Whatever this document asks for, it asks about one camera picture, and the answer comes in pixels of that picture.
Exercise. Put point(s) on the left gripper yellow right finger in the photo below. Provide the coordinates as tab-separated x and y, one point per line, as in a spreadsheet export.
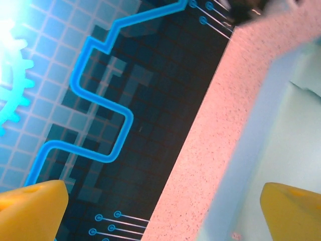
293	216

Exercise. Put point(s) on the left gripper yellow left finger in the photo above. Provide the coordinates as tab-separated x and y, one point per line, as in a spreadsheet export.
27	216

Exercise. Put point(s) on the pale blue paper box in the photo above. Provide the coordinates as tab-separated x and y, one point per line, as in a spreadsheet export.
288	140

